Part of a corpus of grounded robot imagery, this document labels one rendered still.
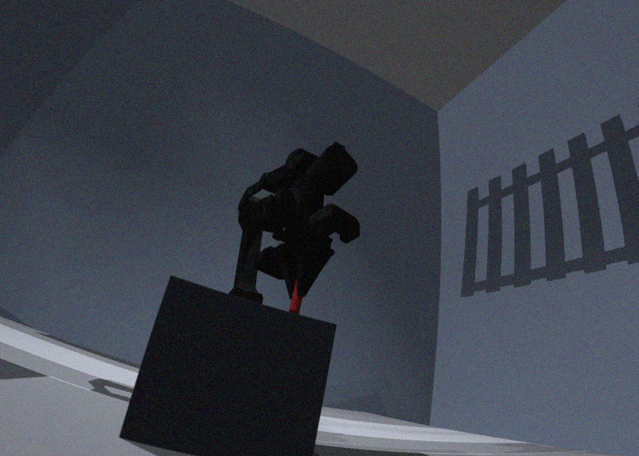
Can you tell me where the red peg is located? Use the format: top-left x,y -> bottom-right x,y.
288,279 -> 303,314

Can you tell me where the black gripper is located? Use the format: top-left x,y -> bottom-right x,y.
253,198 -> 360,299

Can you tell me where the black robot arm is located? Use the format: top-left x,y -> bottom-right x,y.
229,142 -> 357,304

